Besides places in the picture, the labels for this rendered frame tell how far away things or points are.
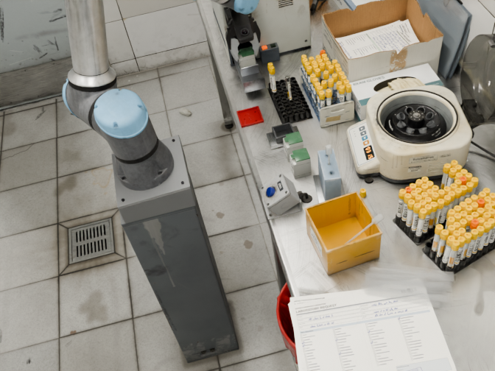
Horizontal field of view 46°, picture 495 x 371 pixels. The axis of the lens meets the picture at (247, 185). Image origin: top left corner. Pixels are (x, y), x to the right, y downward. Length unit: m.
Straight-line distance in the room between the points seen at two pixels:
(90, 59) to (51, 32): 1.86
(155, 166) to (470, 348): 0.83
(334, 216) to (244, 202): 1.27
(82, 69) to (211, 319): 0.98
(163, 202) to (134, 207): 0.08
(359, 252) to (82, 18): 0.81
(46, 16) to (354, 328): 2.42
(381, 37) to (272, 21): 0.34
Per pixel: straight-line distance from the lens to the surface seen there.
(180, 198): 1.49
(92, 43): 1.41
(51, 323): 2.54
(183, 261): 1.71
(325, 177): 1.41
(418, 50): 1.74
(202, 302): 1.92
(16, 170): 3.19
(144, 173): 1.46
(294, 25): 1.90
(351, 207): 1.41
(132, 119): 1.36
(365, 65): 1.69
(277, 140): 1.60
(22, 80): 3.46
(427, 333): 1.29
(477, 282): 1.39
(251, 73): 1.81
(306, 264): 1.38
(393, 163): 1.47
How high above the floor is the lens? 2.03
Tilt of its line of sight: 49 degrees down
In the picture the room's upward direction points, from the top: 11 degrees counter-clockwise
